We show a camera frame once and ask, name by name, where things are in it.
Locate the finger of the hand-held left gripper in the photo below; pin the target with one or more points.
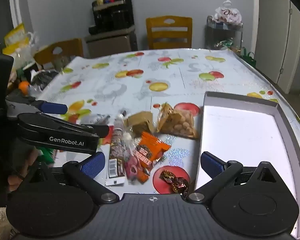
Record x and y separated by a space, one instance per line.
100 130
55 108

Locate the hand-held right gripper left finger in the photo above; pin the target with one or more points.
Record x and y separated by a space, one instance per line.
93 164

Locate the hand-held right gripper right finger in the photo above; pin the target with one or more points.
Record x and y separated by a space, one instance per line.
211 164

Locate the long chocolate bar packet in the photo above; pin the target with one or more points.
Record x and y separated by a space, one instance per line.
115 155

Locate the shallow white cardboard box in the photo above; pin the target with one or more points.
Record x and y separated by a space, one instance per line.
240 142

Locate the clear packet of pink candy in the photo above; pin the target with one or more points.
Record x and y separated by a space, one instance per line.
131 167

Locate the dark red candy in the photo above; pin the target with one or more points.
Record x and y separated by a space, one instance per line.
176 181

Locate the small brown snack packet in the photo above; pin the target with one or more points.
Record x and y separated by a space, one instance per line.
140 121

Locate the clear bag of round nuts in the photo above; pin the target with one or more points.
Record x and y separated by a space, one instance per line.
182 125

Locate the orange snack packet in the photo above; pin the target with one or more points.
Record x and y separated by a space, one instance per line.
153 145

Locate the person's left hand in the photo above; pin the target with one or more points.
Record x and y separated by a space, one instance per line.
32 160

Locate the orange fruit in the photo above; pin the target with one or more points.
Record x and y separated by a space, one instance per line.
23 86

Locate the clear glass jar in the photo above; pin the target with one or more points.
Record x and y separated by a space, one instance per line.
60 60

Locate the clear plastic bag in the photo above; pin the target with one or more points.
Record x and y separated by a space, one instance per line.
25 55

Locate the wooden chair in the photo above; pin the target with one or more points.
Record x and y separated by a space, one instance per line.
70 47
168 32

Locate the fruit print tablecloth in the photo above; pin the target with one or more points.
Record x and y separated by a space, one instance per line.
165 80

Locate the yellow bag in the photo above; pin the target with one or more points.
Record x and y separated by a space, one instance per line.
15 36

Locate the grey cabinet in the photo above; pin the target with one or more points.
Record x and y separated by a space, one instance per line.
110 43

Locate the black appliance on cabinet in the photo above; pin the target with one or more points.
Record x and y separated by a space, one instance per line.
112 12

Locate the green tote bag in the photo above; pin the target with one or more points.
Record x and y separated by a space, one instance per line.
246 56

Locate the green foil packets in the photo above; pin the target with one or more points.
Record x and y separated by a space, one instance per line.
225 43

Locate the white door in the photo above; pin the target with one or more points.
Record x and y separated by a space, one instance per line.
272 35

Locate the white plastic bag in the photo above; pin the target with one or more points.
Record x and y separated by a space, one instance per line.
227 13

